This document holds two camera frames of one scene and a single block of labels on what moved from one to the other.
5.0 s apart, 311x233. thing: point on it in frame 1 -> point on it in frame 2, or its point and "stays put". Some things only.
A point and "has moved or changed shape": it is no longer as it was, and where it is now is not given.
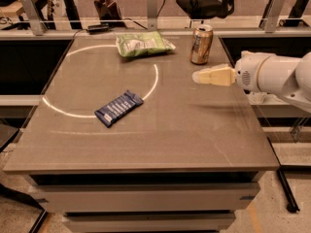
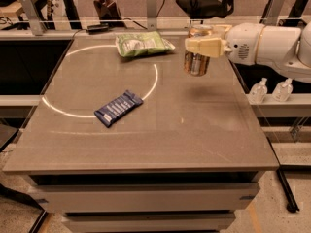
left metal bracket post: (33, 14) stays put
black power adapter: (98, 29) stays put
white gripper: (247, 75) -> (241, 46)
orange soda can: (200, 44) has moved or changed shape
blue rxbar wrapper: (119, 108) stays put
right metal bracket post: (273, 13) stays put
